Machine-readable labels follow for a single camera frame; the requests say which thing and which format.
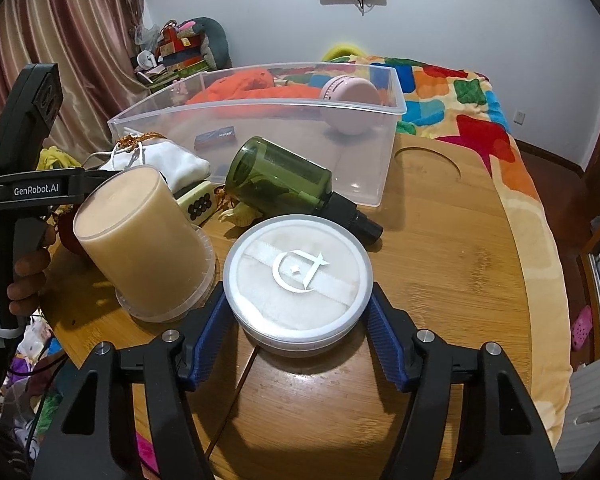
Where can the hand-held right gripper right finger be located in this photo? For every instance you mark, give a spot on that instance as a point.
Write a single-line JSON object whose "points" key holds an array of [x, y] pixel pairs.
{"points": [[385, 335]]}

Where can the beige jar with clear lid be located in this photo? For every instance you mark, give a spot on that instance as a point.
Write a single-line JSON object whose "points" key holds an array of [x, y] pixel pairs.
{"points": [[140, 240]]}

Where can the small dark blue box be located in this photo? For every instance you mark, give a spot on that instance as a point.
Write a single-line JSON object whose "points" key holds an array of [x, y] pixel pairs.
{"points": [[215, 137]]}

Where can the wooden desktop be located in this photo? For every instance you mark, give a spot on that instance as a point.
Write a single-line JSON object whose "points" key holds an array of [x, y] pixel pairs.
{"points": [[455, 260]]}

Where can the pink clog shoe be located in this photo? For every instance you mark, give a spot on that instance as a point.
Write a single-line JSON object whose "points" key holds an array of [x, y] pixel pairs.
{"points": [[582, 327]]}

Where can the white ribbed bin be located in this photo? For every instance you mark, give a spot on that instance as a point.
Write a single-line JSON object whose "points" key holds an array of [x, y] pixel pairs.
{"points": [[592, 400]]}

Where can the white round lid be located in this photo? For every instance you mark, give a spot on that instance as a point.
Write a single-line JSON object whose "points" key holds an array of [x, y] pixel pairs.
{"points": [[305, 310]]}

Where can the small white desk fan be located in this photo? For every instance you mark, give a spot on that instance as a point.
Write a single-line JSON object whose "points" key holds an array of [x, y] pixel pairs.
{"points": [[147, 60]]}

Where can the person's left hand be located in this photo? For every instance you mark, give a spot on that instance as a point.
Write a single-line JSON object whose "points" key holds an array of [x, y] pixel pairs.
{"points": [[27, 285]]}

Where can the white wall socket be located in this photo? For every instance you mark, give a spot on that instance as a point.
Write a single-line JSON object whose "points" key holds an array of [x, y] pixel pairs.
{"points": [[518, 117]]}

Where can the orange puffer jacket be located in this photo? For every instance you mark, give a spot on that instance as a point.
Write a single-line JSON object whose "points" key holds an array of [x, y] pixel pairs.
{"points": [[240, 87]]}

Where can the striped brown curtain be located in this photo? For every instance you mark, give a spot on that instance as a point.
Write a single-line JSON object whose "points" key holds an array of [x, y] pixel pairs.
{"points": [[80, 35]]}

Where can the red round object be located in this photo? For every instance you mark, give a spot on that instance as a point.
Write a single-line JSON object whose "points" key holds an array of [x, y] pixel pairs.
{"points": [[69, 240]]}

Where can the grey plush cushion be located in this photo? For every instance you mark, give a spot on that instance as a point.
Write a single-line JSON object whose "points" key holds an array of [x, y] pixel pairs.
{"points": [[215, 40]]}

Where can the colourful patchwork blanket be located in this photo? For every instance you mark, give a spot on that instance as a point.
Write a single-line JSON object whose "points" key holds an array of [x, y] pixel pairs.
{"points": [[480, 110]]}

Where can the green spray bottle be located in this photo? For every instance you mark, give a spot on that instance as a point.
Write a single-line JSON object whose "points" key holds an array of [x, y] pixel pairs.
{"points": [[275, 172]]}

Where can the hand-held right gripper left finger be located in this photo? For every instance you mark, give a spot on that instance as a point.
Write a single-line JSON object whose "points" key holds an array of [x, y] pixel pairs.
{"points": [[215, 330]]}

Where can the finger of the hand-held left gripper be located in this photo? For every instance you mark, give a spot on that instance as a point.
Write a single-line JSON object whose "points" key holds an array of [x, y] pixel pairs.
{"points": [[169, 184], [92, 180]]}

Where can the small cream shell figurine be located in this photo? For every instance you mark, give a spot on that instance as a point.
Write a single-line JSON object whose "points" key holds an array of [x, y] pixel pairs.
{"points": [[240, 216]]}

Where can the yellow tube pillow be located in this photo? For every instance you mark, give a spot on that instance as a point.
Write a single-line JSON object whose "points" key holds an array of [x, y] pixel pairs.
{"points": [[342, 51]]}

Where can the yellow cloth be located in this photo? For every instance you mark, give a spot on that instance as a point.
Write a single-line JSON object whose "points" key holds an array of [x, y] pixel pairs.
{"points": [[55, 157]]}

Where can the pink round mini fan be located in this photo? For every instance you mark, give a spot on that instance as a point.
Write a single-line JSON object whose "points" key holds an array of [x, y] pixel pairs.
{"points": [[352, 105]]}

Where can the clear plastic storage box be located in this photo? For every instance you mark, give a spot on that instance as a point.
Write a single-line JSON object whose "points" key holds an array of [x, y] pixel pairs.
{"points": [[290, 135]]}

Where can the cream mahjong tile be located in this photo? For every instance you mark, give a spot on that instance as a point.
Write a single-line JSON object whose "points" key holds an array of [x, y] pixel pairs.
{"points": [[195, 202]]}

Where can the stack of gift boxes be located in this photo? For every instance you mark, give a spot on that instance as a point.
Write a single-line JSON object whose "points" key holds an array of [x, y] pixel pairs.
{"points": [[177, 52]]}

